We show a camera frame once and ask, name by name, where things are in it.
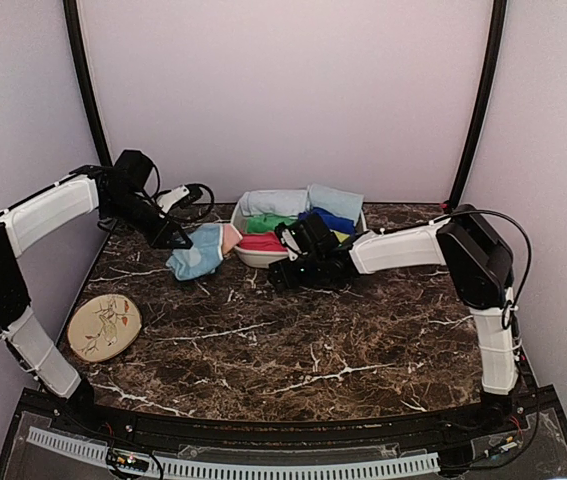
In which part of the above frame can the black frame post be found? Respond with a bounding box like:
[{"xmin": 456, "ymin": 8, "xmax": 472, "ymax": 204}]
[
  {"xmin": 445, "ymin": 0, "xmax": 508, "ymax": 211},
  {"xmin": 62, "ymin": 0, "xmax": 113, "ymax": 166}
]

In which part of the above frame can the green folded towel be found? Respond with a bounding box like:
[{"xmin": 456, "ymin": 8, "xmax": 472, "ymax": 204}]
[{"xmin": 244, "ymin": 213, "xmax": 297, "ymax": 234}]

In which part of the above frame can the rolled light blue towel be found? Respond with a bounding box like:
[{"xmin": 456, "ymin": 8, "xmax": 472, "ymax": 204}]
[{"xmin": 308, "ymin": 184, "xmax": 364, "ymax": 221}]

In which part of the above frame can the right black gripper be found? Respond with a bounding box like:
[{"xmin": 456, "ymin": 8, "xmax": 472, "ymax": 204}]
[{"xmin": 270, "ymin": 251, "xmax": 326, "ymax": 291}]

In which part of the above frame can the yellow white rolled towel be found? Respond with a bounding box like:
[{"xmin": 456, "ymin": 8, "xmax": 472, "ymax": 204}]
[{"xmin": 332, "ymin": 230, "xmax": 352, "ymax": 244}]

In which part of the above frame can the pink folded towel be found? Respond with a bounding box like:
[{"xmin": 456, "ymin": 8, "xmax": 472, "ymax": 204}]
[{"xmin": 238, "ymin": 232, "xmax": 286, "ymax": 252}]

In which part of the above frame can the dark blue rolled towel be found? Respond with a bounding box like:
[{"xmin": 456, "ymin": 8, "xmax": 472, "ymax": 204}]
[{"xmin": 298, "ymin": 207, "xmax": 356, "ymax": 235}]

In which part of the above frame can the large light blue towel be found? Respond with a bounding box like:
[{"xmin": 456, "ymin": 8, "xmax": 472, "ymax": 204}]
[{"xmin": 238, "ymin": 189, "xmax": 310, "ymax": 217}]

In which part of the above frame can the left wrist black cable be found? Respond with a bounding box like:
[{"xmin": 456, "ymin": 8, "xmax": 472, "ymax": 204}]
[{"xmin": 150, "ymin": 159, "xmax": 217, "ymax": 221}]

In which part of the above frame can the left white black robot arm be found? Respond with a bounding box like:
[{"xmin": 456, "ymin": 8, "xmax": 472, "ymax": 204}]
[{"xmin": 0, "ymin": 150, "xmax": 207, "ymax": 436}]

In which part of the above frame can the white plastic basin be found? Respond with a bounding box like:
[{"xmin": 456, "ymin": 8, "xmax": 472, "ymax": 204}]
[{"xmin": 230, "ymin": 203, "xmax": 366, "ymax": 268}]

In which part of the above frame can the right black frame post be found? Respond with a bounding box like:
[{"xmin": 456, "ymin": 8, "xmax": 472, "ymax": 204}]
[{"xmin": 445, "ymin": 0, "xmax": 508, "ymax": 211}]

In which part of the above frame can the left black frame post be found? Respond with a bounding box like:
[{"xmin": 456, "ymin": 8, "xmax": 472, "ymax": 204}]
[{"xmin": 62, "ymin": 0, "xmax": 113, "ymax": 166}]

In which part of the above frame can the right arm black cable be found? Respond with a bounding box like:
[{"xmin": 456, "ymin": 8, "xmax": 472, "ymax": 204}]
[{"xmin": 452, "ymin": 208, "xmax": 533, "ymax": 329}]

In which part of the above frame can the white slotted cable duct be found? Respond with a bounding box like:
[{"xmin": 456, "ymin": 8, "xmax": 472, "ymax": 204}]
[{"xmin": 26, "ymin": 427, "xmax": 440, "ymax": 479}]

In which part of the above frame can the blue patterned cartoon towel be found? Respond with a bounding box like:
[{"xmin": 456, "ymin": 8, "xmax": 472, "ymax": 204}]
[{"xmin": 165, "ymin": 223, "xmax": 243, "ymax": 281}]

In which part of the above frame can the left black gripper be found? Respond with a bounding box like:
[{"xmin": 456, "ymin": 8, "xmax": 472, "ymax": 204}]
[{"xmin": 103, "ymin": 192, "xmax": 192, "ymax": 250}]

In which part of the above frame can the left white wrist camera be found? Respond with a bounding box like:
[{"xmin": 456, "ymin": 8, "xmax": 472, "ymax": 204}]
[{"xmin": 156, "ymin": 184, "xmax": 203, "ymax": 212}]

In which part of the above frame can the black front rail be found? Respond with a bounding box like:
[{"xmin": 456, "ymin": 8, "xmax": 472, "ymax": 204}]
[{"xmin": 62, "ymin": 385, "xmax": 558, "ymax": 450}]

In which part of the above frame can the round bird painted plate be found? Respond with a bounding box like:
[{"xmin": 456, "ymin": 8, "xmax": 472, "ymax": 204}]
[{"xmin": 66, "ymin": 294, "xmax": 142, "ymax": 363}]

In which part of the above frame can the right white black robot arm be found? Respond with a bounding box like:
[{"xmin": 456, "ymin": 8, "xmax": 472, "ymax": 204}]
[{"xmin": 268, "ymin": 205, "xmax": 519, "ymax": 434}]

